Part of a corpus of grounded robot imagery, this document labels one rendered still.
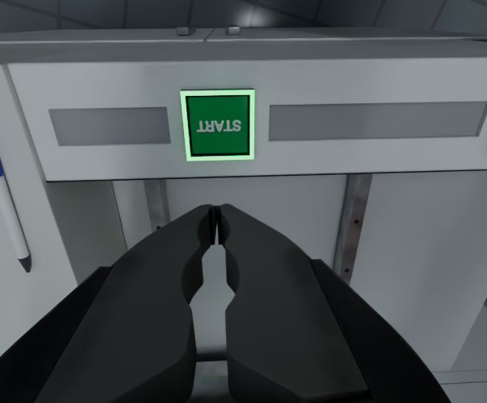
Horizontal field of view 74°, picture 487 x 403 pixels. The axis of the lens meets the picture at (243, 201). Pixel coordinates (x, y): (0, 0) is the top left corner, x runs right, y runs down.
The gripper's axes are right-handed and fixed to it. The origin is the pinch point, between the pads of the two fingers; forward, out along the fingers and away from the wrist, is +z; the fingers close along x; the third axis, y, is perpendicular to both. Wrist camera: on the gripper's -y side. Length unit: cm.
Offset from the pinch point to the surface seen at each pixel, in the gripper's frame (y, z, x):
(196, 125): 0.7, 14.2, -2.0
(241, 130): 1.2, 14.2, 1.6
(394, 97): -1.1, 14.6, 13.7
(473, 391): 59, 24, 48
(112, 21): -6, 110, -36
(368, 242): 23.9, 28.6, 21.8
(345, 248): 22.4, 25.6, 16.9
